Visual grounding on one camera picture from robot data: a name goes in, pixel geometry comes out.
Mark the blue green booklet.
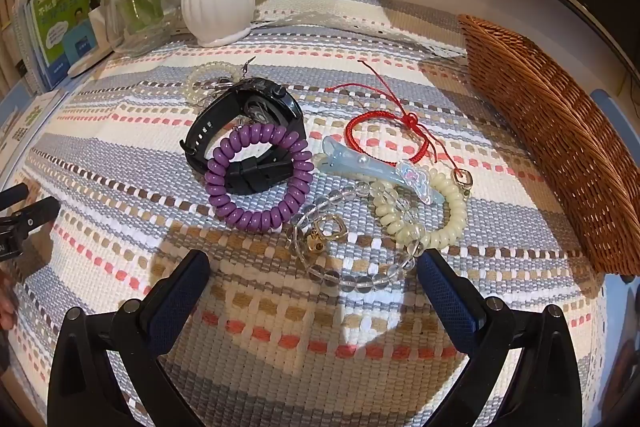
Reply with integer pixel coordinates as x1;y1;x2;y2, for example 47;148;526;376
25;0;113;90

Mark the light blue hair clip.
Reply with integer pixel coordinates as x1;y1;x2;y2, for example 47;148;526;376
315;136;447;206

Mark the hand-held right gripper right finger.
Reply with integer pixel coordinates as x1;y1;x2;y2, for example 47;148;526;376
417;251;583;427

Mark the red string bracelet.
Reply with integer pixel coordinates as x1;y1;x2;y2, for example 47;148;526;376
326;60;455;166

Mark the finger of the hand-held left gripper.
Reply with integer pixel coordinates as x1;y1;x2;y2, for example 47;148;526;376
0;196;62;262
0;184;29;212

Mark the clear bead bracelet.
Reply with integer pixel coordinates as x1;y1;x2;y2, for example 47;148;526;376
289;184;426;294

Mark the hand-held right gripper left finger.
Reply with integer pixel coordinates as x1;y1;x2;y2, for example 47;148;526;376
47;249;211;427

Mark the striped woven mat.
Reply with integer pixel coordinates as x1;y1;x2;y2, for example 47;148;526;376
10;0;608;427

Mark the green patterned leaflet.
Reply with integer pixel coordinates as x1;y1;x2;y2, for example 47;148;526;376
0;89;67;168

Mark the person's left hand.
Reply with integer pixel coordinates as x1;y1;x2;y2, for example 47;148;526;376
0;268;21;333

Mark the brown wicker basket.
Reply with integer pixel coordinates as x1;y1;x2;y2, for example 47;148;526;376
457;13;640;277

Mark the cream spiral hair tie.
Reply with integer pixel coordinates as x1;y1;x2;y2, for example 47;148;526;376
372;167;473;252

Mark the black smartwatch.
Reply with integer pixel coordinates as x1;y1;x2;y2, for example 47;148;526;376
184;77;304;195

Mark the pale green bead bracelet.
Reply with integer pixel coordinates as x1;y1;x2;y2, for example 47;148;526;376
186;61;249;108

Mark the gold charm ring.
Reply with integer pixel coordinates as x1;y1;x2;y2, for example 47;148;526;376
292;214;346;255

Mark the purple spiral hair tie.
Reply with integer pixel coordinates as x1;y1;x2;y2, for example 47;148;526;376
205;123;314;228

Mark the clear glass jar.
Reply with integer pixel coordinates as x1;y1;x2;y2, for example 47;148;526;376
96;0;173;54

